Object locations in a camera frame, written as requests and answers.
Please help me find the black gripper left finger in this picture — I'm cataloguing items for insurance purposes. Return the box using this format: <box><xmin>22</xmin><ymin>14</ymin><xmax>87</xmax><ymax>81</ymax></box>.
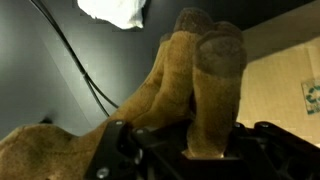
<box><xmin>84</xmin><ymin>120</ymin><xmax>187</xmax><ymax>180</ymax></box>

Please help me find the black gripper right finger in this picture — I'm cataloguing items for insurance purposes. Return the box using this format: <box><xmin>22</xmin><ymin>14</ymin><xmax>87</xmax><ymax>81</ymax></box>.
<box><xmin>232</xmin><ymin>121</ymin><xmax>320</xmax><ymax>180</ymax></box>

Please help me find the brown toy moose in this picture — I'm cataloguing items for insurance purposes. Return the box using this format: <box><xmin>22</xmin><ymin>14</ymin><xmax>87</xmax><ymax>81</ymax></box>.
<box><xmin>0</xmin><ymin>8</ymin><xmax>247</xmax><ymax>180</ymax></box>

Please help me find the white towel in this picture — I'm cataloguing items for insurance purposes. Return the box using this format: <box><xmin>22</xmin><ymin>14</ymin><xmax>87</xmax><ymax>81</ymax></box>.
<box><xmin>77</xmin><ymin>0</ymin><xmax>147</xmax><ymax>29</ymax></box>

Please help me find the brown cardboard box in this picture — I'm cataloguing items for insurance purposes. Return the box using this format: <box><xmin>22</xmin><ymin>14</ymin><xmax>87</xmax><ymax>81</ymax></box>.
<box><xmin>238</xmin><ymin>0</ymin><xmax>320</xmax><ymax>145</ymax></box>

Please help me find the black cable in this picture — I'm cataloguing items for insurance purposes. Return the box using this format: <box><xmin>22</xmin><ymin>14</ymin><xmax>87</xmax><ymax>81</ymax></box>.
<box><xmin>29</xmin><ymin>0</ymin><xmax>120</xmax><ymax>118</ymax></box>

